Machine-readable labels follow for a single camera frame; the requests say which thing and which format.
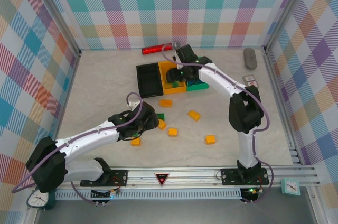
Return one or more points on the green long lego brick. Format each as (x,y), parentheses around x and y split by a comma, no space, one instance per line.
(136,135)

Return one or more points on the blue lego brick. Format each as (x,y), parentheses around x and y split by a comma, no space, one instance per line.
(195,82)

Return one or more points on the yellow plastic bin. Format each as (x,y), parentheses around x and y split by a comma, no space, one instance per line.
(174,90)

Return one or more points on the green plastic bin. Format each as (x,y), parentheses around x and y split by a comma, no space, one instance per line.
(196,87)

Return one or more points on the black plastic bin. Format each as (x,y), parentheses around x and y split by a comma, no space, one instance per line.
(149,81)

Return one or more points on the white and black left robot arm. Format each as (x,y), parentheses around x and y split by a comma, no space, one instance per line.
(87,136)

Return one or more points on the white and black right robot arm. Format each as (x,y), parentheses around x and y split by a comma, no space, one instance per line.
(219,81)

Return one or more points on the red glitter tube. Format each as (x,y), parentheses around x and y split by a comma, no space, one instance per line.
(153,49)

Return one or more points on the red triangle emblem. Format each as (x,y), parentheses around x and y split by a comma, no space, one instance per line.
(161,179)

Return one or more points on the playing card box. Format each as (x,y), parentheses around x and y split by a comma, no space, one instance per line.
(251,81)

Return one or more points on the grey oval case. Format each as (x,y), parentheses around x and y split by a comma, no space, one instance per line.
(250,58)

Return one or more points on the small black controller board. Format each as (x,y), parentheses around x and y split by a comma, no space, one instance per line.
(104,194)
(251,191)

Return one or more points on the dark teal alarm clock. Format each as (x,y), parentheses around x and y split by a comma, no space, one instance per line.
(37,200)

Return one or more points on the mint square clock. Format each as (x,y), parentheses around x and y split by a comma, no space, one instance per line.
(290,187)

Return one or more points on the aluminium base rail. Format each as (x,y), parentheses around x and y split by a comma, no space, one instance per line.
(190,176)

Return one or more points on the aluminium floor rail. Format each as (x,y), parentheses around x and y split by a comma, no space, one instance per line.
(276,89)
(70,86)

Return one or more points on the aluminium frame post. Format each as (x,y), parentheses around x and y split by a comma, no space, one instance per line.
(58,15)
(287,10)

